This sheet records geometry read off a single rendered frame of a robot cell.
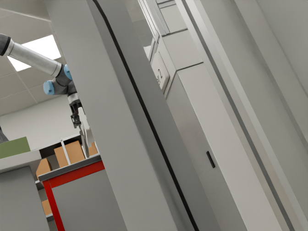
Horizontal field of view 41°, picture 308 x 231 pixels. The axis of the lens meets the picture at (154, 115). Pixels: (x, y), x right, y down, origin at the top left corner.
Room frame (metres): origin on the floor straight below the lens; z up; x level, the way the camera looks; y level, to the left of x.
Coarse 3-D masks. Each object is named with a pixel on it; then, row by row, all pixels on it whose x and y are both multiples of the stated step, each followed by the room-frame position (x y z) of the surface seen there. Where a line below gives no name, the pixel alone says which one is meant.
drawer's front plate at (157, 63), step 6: (156, 54) 1.46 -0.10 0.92; (156, 60) 1.48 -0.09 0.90; (162, 60) 1.46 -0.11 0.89; (156, 66) 1.51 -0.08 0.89; (162, 66) 1.46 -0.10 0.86; (156, 72) 1.54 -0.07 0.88; (162, 72) 1.47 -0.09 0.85; (162, 78) 1.50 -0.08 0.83; (168, 78) 1.48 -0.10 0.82; (162, 84) 1.53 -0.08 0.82; (162, 90) 1.58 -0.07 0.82
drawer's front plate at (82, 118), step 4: (80, 108) 1.69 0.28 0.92; (80, 112) 1.69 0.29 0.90; (80, 116) 1.73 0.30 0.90; (84, 116) 1.69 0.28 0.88; (80, 120) 1.82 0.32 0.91; (84, 120) 1.69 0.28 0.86; (84, 124) 1.69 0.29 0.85; (88, 128) 1.70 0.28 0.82; (88, 132) 1.73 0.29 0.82; (84, 136) 1.94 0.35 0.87; (88, 136) 1.79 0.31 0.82; (88, 140) 1.85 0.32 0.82; (88, 144) 1.92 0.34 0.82
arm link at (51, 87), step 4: (52, 80) 1.95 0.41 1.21; (44, 84) 1.96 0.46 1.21; (48, 84) 1.94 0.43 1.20; (52, 84) 1.94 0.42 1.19; (56, 84) 1.93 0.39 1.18; (44, 88) 1.97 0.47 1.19; (48, 88) 1.95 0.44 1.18; (52, 88) 1.95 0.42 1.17; (56, 88) 1.95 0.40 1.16; (60, 88) 1.96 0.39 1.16; (64, 88) 1.98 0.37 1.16; (44, 92) 1.98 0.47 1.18; (48, 92) 1.95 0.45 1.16; (52, 92) 1.96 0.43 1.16; (56, 92) 1.98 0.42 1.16; (60, 92) 2.00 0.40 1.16; (64, 92) 2.02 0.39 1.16
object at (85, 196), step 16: (96, 160) 1.93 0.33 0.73; (48, 176) 1.88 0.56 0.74; (64, 176) 1.90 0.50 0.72; (80, 176) 1.92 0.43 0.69; (96, 176) 1.94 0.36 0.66; (48, 192) 1.88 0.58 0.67; (64, 192) 1.90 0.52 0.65; (80, 192) 1.92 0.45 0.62; (96, 192) 1.93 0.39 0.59; (112, 192) 1.95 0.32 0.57; (64, 208) 1.90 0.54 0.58; (80, 208) 1.91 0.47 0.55; (96, 208) 1.93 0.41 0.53; (112, 208) 1.94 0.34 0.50; (64, 224) 1.89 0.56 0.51; (80, 224) 1.91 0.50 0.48; (96, 224) 1.92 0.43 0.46; (112, 224) 1.94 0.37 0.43
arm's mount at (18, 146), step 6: (18, 138) 1.48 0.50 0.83; (24, 138) 1.49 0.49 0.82; (0, 144) 1.45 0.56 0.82; (6, 144) 1.46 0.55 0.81; (12, 144) 1.47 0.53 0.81; (18, 144) 1.48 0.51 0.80; (24, 144) 1.49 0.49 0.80; (0, 150) 1.45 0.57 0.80; (6, 150) 1.46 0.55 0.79; (12, 150) 1.47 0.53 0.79; (18, 150) 1.48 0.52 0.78; (24, 150) 1.49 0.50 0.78; (30, 150) 1.50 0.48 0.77; (0, 156) 1.44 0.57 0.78; (6, 156) 1.45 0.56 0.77
